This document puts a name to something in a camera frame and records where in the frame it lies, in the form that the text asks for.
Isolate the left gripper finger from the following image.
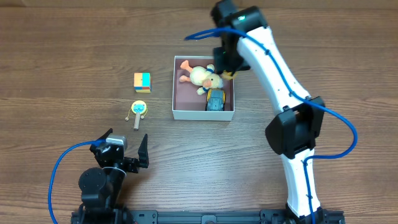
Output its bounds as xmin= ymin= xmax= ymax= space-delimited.
xmin=138 ymin=134 xmax=149 ymax=168
xmin=90 ymin=128 xmax=113 ymax=152

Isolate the plush duck toy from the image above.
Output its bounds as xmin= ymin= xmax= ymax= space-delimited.
xmin=179 ymin=60 xmax=223 ymax=95

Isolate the yellow grey toy truck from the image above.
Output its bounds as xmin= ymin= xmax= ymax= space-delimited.
xmin=205 ymin=89 xmax=226 ymax=111

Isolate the yellow round gear toy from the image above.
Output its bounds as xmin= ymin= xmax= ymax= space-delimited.
xmin=221 ymin=70 xmax=238 ymax=80

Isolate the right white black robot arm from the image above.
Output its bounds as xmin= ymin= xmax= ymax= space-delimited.
xmin=211 ymin=1 xmax=324 ymax=220

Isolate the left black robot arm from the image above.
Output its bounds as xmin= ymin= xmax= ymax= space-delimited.
xmin=71 ymin=129 xmax=149 ymax=224

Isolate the wooden cat rattle drum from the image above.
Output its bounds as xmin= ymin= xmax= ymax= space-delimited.
xmin=125 ymin=100 xmax=148 ymax=131

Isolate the white box pink interior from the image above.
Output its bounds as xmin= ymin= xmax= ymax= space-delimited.
xmin=172 ymin=56 xmax=234 ymax=121

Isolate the colourful puzzle cube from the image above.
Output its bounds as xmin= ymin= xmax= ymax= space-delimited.
xmin=134 ymin=73 xmax=152 ymax=93

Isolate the left blue cable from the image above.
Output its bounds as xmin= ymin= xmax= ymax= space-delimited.
xmin=47 ymin=139 xmax=107 ymax=224

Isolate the blue cable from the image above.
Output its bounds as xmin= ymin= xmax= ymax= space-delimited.
xmin=184 ymin=27 xmax=359 ymax=224
xmin=47 ymin=139 xmax=107 ymax=224

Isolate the right blue cable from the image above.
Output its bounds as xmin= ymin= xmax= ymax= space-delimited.
xmin=184 ymin=27 xmax=359 ymax=224

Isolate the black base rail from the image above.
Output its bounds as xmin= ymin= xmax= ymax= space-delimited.
xmin=71 ymin=209 xmax=345 ymax=224

